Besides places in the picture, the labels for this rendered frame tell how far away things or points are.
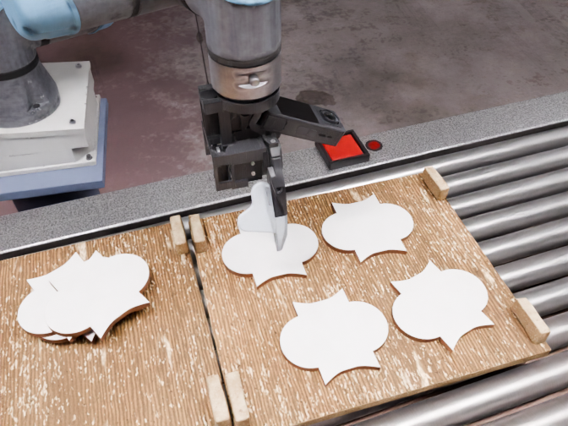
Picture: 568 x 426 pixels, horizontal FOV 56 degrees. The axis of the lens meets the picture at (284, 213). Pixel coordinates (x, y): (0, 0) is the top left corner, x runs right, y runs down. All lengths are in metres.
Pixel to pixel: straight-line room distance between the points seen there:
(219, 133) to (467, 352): 0.41
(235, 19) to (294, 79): 2.35
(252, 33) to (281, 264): 0.36
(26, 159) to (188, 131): 1.53
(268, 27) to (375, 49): 2.64
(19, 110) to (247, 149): 0.54
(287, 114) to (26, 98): 0.56
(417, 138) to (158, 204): 0.49
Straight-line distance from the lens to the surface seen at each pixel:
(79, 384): 0.73
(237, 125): 0.61
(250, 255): 0.78
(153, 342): 0.73
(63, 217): 0.94
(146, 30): 3.40
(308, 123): 0.62
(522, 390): 0.76
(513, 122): 1.14
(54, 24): 0.55
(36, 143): 1.07
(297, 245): 0.79
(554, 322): 0.83
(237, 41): 0.53
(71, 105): 1.10
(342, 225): 0.82
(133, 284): 0.74
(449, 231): 0.86
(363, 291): 0.76
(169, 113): 2.68
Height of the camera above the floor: 1.55
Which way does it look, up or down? 47 degrees down
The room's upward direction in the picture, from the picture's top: straight up
